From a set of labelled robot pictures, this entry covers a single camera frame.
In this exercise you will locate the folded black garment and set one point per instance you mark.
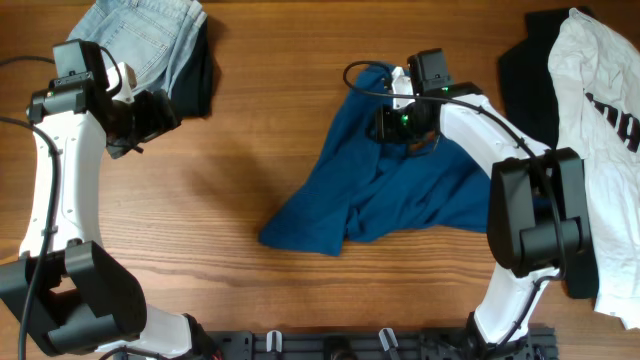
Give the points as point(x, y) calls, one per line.
point(193, 90)

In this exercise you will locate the folded light blue jeans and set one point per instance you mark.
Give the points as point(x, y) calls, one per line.
point(155, 38)

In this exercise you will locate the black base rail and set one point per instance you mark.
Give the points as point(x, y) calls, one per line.
point(427, 344)

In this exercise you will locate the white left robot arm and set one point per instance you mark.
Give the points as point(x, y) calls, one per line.
point(68, 293)

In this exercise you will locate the white printed t-shirt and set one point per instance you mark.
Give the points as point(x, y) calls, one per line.
point(595, 75)

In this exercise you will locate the dark blue t-shirt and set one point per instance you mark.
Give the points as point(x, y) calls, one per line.
point(360, 190)

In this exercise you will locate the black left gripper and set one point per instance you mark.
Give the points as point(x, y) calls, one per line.
point(161, 119)

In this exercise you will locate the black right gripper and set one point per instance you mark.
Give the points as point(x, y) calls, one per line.
point(387, 128)

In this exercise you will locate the black t-shirt right pile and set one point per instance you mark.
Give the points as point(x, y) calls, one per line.
point(525, 83)

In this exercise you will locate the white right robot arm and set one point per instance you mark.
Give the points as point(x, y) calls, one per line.
point(538, 226)

